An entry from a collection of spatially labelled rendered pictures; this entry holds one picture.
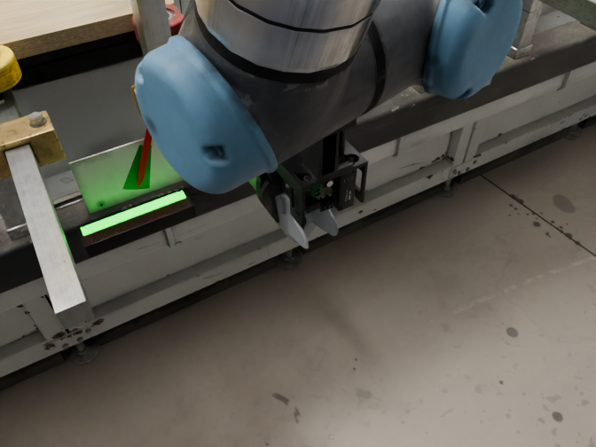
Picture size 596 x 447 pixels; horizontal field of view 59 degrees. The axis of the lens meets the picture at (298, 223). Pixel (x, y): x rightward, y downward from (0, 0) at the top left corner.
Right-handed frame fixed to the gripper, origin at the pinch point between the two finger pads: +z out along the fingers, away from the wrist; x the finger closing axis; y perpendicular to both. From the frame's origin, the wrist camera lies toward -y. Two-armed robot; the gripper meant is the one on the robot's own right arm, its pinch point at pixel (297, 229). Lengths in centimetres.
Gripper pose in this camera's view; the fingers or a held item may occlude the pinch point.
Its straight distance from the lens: 60.9
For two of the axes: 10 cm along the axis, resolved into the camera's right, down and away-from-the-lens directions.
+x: 8.7, -3.7, 3.4
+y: 5.0, 6.2, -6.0
